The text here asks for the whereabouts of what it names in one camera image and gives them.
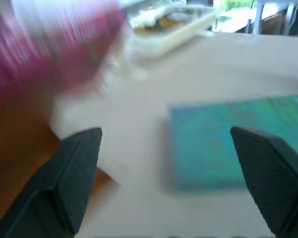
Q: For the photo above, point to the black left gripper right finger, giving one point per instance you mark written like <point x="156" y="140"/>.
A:
<point x="270" y="178"/>

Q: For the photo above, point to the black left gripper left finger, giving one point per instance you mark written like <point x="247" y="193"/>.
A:
<point x="64" y="178"/>

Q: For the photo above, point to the teal green book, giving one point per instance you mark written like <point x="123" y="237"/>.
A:
<point x="213" y="143"/>

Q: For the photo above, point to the pink blurred cloth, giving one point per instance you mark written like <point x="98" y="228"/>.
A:
<point x="52" y="47"/>

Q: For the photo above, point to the clear plastic container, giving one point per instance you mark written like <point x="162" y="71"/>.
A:
<point x="169" y="32"/>

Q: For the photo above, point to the white metal frame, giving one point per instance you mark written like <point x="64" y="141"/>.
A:
<point x="260" y="15"/>

